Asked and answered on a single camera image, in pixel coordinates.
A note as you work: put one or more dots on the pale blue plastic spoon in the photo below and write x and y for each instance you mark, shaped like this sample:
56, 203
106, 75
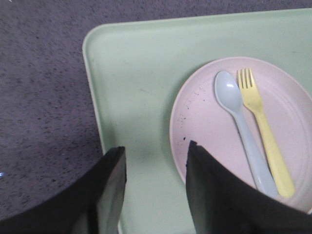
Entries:
230, 98

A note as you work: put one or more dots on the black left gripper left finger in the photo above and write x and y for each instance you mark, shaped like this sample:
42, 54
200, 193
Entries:
98, 196

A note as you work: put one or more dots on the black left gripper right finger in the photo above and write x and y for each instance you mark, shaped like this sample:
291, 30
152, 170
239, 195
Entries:
221, 203

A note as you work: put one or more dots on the cream round plate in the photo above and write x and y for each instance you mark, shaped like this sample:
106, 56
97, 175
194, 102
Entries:
197, 116

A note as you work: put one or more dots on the yellow plastic fork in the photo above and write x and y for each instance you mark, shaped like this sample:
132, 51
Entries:
252, 100

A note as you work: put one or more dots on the light green plastic tray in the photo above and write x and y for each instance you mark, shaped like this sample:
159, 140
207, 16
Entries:
135, 70

